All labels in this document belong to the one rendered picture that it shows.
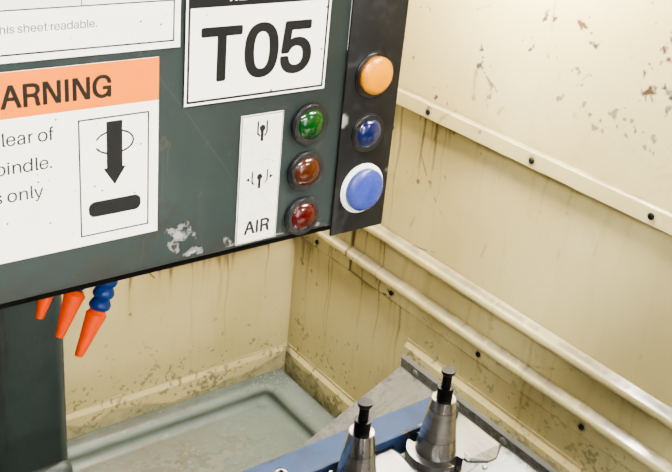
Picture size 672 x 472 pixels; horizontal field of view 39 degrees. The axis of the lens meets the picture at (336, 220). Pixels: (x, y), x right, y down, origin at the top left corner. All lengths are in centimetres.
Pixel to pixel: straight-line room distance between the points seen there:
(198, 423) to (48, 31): 166
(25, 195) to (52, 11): 10
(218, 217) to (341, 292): 139
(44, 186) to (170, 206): 8
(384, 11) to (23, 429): 103
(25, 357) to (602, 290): 84
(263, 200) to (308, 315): 150
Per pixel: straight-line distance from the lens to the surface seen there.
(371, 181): 64
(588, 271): 147
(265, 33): 56
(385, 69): 61
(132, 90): 53
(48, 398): 148
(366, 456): 95
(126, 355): 198
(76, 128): 52
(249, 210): 60
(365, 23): 60
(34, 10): 50
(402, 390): 181
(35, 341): 142
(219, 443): 205
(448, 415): 101
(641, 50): 135
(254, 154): 58
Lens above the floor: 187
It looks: 25 degrees down
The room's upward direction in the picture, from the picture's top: 6 degrees clockwise
